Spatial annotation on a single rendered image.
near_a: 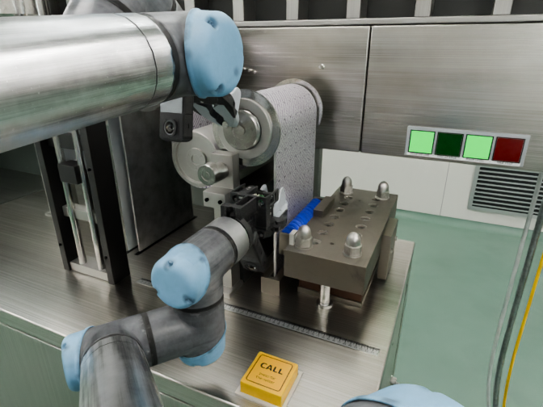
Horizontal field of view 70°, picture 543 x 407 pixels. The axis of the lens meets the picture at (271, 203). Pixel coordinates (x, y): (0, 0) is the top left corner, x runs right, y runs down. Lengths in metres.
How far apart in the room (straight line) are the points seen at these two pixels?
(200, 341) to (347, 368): 0.26
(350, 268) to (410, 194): 2.82
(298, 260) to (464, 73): 0.54
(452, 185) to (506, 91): 2.52
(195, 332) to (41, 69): 0.41
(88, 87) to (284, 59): 0.82
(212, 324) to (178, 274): 0.11
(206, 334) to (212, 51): 0.39
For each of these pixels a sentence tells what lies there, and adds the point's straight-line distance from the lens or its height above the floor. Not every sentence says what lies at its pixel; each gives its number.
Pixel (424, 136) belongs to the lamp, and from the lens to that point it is 0.99.
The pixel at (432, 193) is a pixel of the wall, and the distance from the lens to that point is 3.50.
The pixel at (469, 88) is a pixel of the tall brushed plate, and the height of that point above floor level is 1.31.
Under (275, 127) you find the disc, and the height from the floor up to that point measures 1.26.
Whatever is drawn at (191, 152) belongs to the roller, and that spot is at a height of 1.19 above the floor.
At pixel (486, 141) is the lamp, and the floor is 1.20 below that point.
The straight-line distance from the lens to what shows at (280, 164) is 0.77.
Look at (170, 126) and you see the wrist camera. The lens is 0.60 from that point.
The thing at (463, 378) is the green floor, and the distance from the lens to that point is 2.11.
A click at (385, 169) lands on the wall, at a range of 3.48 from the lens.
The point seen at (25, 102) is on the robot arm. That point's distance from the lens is 0.26.
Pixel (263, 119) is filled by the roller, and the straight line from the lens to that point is 0.73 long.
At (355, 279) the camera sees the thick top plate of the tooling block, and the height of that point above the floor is 1.00.
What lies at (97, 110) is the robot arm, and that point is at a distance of 0.30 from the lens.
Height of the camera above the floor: 1.40
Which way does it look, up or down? 22 degrees down
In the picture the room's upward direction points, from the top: straight up
